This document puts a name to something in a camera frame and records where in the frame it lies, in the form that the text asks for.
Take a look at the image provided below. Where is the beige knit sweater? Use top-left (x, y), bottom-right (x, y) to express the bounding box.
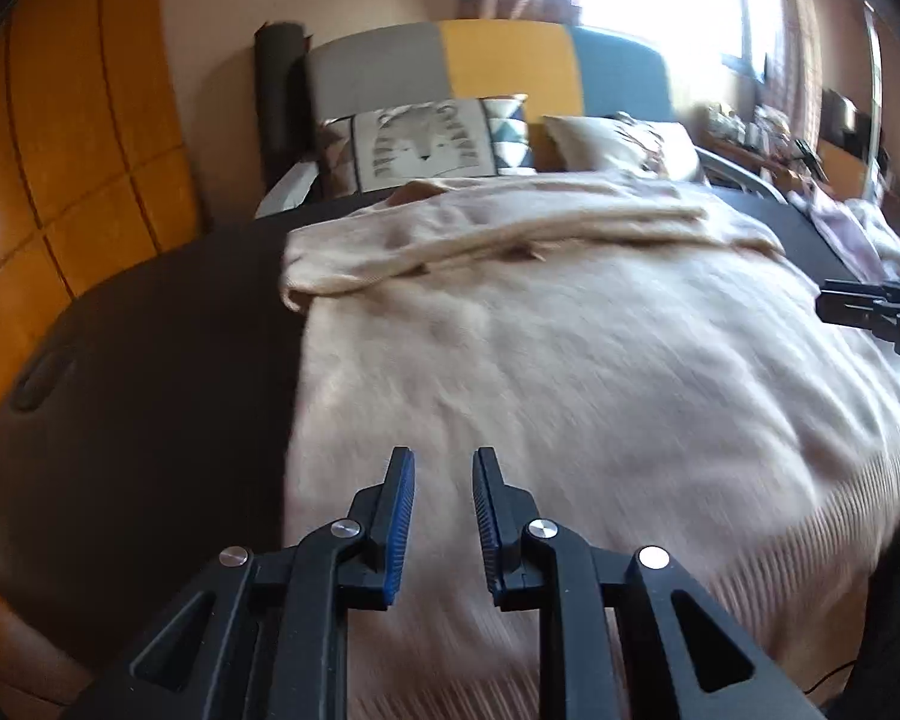
top-left (281, 172), bottom-right (900, 718)

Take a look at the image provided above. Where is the wooden side desk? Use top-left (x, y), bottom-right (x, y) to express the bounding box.
top-left (702, 106), bottom-right (831, 195)

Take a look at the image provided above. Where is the black monitor screen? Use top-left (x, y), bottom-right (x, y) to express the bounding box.
top-left (820, 88), bottom-right (871, 161)

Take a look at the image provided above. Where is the deer print cushion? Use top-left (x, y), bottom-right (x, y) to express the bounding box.
top-left (543, 114), bottom-right (706, 184)

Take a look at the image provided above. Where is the grey yellow blue sofa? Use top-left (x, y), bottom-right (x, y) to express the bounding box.
top-left (253, 18), bottom-right (790, 221)

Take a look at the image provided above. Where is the tiger print cushion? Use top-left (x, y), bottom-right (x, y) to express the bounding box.
top-left (317, 94), bottom-right (535, 199)

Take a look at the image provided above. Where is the black rolled mat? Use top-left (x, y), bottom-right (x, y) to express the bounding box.
top-left (253, 21), bottom-right (313, 190)

